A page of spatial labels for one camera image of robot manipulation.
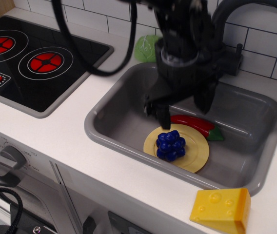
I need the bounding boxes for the yellow toy plate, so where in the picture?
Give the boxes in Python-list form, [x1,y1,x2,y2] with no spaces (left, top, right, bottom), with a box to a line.
[143,124,209,173]

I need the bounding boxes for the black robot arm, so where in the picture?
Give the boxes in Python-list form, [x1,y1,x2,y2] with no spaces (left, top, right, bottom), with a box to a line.
[142,0,219,129]

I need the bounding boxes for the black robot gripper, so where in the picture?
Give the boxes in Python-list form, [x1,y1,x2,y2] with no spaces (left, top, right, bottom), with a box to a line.
[144,39,219,129]

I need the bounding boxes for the black toy stove top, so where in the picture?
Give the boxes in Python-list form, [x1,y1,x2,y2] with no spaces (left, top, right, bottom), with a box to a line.
[0,15,115,119]

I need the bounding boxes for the grey sink basin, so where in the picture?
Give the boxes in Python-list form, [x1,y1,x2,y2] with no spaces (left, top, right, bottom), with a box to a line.
[84,63,277,195]

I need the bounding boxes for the grey oven knob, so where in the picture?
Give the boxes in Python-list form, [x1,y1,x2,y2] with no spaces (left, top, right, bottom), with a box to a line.
[0,145,26,170]

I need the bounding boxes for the yellow toy cheese wedge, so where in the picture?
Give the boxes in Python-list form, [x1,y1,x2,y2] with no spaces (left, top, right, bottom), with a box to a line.
[189,188,251,234]

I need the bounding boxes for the red toy chili pepper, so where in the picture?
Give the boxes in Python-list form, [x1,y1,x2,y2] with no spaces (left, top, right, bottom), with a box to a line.
[171,115,224,141]

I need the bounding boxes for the grey toy oven front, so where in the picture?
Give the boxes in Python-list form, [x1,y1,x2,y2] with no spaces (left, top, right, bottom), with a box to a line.
[0,134,149,234]

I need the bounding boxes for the black braided cable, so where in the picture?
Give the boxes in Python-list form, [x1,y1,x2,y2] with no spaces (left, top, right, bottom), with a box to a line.
[51,0,138,77]

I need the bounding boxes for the blue toy blueberries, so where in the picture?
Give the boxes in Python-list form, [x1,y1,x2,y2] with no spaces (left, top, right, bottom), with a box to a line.
[156,130,186,162]

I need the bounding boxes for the black lower cable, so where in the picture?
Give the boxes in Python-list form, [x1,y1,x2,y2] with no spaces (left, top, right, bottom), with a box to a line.
[0,187,23,234]

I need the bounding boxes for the green toy lettuce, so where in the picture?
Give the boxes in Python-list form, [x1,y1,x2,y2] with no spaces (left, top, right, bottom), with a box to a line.
[134,35,160,62]

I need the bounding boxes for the dark grey faucet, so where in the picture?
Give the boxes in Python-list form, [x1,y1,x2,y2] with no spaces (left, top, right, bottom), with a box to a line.
[210,0,277,76]

